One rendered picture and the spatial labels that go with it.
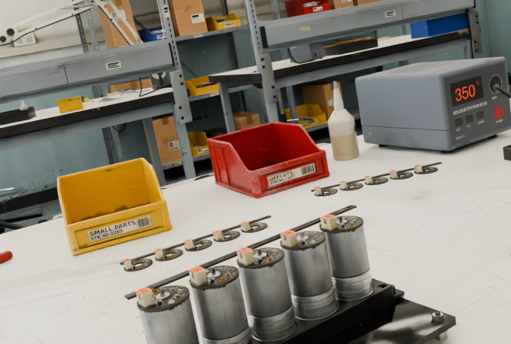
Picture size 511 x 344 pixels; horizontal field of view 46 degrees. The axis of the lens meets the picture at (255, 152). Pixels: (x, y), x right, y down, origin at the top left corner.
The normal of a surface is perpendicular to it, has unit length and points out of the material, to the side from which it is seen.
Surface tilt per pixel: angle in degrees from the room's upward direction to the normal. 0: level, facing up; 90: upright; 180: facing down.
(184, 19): 89
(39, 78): 90
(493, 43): 90
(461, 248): 0
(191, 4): 89
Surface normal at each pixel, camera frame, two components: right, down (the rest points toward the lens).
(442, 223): -0.18, -0.97
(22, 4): 0.41, 0.10
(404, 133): -0.85, 0.25
